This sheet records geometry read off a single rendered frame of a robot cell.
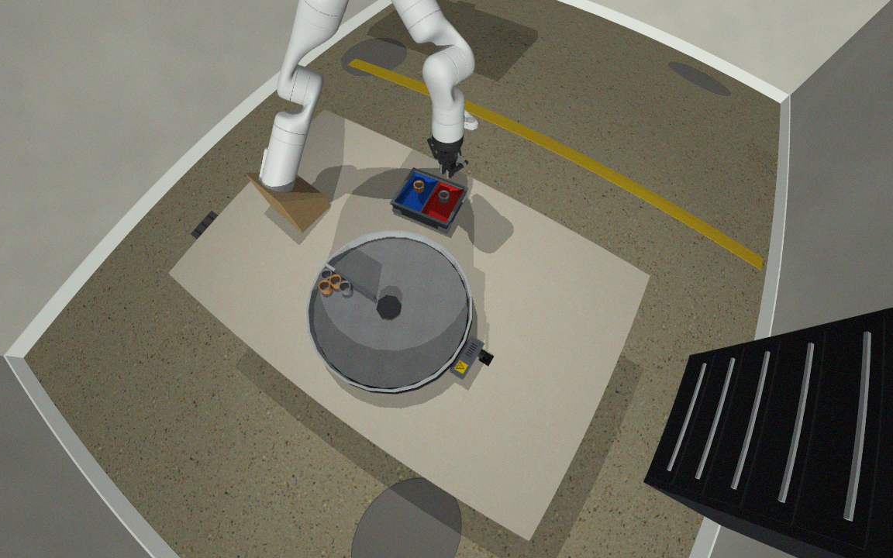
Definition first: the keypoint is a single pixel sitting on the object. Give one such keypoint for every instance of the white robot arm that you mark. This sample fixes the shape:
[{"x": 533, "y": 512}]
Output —
[{"x": 316, "y": 21}]

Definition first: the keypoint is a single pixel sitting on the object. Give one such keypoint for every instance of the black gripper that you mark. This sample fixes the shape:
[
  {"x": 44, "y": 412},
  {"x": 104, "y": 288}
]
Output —
[{"x": 448, "y": 153}]

